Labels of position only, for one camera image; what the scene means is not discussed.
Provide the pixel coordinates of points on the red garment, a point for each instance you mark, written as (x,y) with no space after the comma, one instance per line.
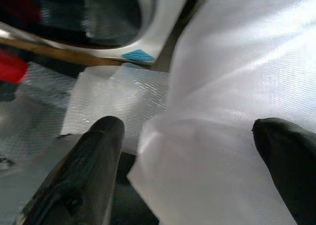
(12,66)

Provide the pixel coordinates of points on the grey shiny fabric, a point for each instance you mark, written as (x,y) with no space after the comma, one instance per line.
(32,126)

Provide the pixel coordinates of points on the white washing machine door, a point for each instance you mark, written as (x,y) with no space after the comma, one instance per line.
(98,14)

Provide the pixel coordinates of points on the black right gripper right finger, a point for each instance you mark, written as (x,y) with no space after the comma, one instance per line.
(291,165)

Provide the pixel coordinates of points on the blue triangular sticker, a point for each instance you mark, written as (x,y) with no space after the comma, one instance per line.
(138,55)

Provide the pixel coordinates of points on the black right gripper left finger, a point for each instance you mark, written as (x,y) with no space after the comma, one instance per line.
(84,170)

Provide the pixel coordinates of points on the white shiny woven garment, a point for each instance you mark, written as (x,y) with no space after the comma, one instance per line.
(222,86)

